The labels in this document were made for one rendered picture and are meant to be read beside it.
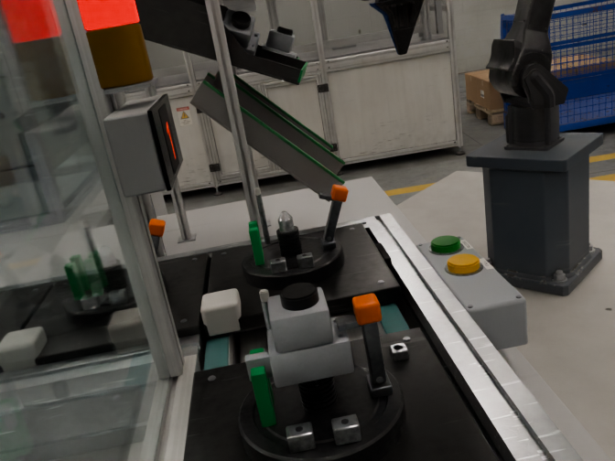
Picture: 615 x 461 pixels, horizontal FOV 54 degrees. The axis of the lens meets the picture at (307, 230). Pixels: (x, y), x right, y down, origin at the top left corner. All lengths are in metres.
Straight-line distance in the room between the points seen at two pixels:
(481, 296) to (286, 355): 0.31
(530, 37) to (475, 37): 8.77
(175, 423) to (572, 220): 0.61
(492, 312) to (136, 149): 0.42
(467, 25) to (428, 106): 4.78
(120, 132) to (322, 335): 0.24
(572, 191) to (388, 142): 4.04
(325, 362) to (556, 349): 0.40
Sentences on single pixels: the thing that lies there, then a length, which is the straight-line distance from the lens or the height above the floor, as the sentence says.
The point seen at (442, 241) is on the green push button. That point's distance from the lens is 0.85.
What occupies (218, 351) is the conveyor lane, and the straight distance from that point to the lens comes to 0.72.
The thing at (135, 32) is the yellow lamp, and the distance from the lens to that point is 0.57.
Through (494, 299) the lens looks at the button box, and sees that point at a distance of 0.72.
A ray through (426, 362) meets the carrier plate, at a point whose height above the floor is 0.97.
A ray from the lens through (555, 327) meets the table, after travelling 0.86.
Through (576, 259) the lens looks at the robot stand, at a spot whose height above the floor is 0.89.
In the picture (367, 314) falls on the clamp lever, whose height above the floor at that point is 1.07.
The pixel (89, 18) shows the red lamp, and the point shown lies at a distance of 0.57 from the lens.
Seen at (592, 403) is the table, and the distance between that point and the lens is 0.74.
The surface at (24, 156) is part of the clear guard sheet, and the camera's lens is 0.40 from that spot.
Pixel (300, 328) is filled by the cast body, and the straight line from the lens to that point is 0.47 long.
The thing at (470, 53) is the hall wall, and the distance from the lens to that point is 9.66.
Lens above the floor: 1.30
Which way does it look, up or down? 20 degrees down
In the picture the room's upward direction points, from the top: 10 degrees counter-clockwise
